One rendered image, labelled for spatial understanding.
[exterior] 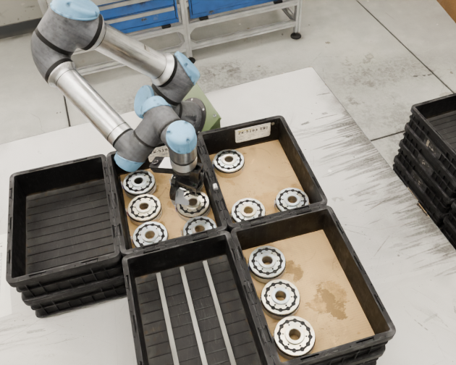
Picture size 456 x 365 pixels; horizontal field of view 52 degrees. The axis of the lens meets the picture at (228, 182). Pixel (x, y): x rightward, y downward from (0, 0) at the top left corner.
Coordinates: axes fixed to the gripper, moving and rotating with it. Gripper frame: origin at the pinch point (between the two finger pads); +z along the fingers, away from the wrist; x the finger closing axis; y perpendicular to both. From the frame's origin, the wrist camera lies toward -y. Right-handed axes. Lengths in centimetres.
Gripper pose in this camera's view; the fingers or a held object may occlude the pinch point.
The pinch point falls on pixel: (181, 191)
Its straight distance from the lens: 150.4
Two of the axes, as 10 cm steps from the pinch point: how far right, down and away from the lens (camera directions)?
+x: 3.8, -8.1, 4.4
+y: 9.2, 3.5, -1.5
